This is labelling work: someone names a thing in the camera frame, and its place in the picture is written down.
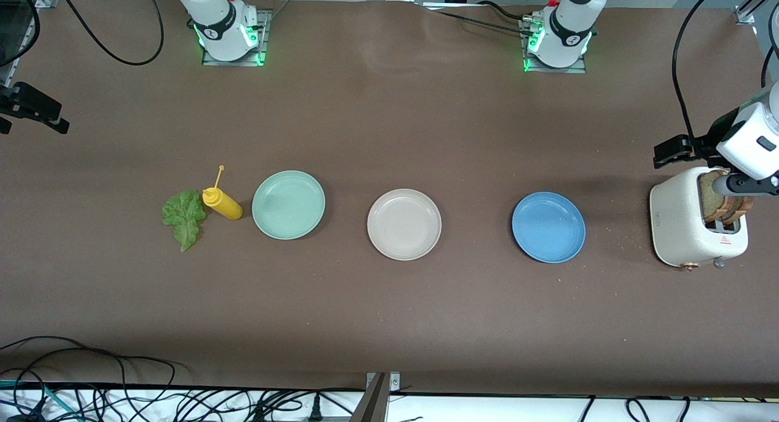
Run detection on brown bread slice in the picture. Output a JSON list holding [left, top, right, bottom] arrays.
[[699, 171, 734, 223], [727, 194, 755, 220]]

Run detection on green lettuce leaf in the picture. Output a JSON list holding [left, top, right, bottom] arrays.
[[161, 189, 208, 253]]

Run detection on yellow mustard squeeze bottle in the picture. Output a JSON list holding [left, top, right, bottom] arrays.
[[202, 165, 244, 220]]

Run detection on blue plate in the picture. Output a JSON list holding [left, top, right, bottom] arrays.
[[511, 191, 587, 264]]

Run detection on mint green plate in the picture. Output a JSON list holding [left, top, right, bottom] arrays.
[[251, 170, 326, 241]]

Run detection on beige plate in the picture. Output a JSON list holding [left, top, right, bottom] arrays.
[[366, 188, 442, 261]]

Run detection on cream white toaster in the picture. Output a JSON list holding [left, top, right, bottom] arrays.
[[649, 166, 749, 270]]

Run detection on long black cable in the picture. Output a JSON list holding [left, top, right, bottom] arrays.
[[671, 0, 731, 141], [0, 0, 165, 68]]

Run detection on black base cables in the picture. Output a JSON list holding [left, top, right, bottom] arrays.
[[420, 1, 539, 36]]

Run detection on black cable loop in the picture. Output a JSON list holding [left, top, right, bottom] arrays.
[[0, 336, 177, 389]]

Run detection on teal cable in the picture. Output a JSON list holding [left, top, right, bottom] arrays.
[[0, 379, 83, 421]]

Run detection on black cable tangle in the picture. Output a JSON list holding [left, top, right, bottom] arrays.
[[0, 382, 366, 422]]

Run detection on metal table bracket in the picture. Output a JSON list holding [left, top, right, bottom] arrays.
[[350, 372, 402, 422]]

